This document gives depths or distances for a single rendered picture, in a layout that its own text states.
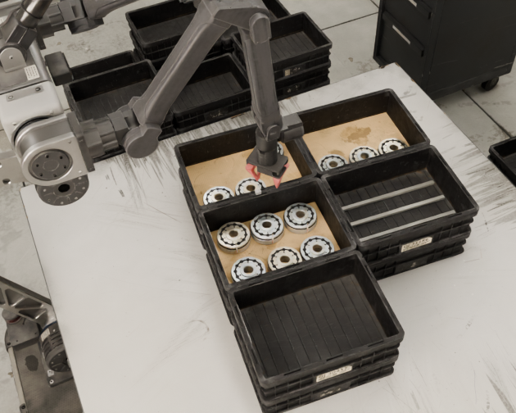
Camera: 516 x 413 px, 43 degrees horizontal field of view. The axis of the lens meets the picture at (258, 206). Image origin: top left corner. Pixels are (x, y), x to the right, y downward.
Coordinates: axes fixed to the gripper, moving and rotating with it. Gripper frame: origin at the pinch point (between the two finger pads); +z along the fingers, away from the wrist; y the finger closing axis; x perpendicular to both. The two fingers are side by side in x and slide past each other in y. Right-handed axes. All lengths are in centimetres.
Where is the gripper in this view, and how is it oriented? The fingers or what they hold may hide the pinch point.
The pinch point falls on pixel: (267, 181)
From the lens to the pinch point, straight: 187.4
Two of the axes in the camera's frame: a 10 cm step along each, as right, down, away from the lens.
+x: -4.5, 6.9, -5.6
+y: -8.9, -3.3, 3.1
